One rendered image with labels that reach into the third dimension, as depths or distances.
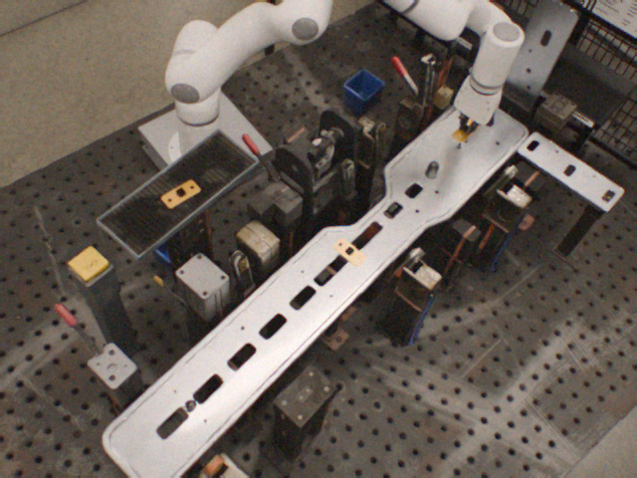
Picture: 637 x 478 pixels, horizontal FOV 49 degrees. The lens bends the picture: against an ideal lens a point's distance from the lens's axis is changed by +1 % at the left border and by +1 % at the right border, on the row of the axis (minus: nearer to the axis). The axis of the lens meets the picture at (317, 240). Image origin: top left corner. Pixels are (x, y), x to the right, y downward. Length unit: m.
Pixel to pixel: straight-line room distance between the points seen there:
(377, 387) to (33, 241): 1.06
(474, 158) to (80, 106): 2.00
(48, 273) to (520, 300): 1.35
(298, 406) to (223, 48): 0.85
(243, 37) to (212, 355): 0.73
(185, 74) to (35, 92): 1.79
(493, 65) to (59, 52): 2.41
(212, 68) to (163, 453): 0.89
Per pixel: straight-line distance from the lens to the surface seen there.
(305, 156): 1.68
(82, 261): 1.56
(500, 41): 1.67
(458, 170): 1.93
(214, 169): 1.65
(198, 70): 1.76
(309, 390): 1.54
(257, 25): 1.67
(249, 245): 1.63
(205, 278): 1.56
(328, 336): 1.91
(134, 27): 3.71
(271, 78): 2.47
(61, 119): 3.36
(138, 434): 1.56
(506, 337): 2.06
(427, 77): 1.88
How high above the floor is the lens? 2.49
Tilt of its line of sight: 59 degrees down
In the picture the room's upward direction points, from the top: 9 degrees clockwise
